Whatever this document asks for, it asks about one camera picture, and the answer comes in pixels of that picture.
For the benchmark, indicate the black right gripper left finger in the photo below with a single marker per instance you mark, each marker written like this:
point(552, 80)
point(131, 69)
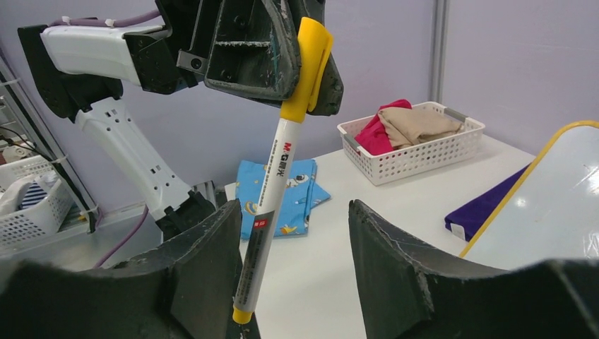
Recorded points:
point(183, 288)

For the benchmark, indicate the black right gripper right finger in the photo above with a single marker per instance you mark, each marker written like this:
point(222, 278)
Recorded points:
point(411, 289)

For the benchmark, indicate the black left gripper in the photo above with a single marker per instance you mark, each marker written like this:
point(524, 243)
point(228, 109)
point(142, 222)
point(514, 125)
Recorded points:
point(253, 49)

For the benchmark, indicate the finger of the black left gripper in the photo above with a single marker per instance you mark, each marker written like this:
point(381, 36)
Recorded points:
point(332, 88)

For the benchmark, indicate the white marker pen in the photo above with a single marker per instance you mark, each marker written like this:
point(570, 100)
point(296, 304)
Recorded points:
point(315, 45)

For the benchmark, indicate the yellow framed whiteboard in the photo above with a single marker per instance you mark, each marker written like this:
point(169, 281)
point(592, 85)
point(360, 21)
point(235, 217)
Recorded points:
point(551, 212)

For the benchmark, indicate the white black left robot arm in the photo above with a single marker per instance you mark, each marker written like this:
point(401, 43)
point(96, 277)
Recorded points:
point(79, 66)

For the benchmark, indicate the red cloth in basket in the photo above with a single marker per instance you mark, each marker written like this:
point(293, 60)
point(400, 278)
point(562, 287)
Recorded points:
point(373, 137)

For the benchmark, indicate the beige cloth in basket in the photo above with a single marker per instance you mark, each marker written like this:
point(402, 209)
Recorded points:
point(409, 127)

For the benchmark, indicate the purple folded cloth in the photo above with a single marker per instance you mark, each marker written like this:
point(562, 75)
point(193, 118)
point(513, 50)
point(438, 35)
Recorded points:
point(465, 221)

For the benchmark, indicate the white perforated plastic basket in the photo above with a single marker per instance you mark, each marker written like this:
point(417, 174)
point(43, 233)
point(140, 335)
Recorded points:
point(406, 162)

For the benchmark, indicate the blue patterned cloth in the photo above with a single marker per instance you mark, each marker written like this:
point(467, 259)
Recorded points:
point(302, 194)

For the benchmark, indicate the white background basket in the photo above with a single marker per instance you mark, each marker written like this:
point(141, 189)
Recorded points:
point(44, 207)

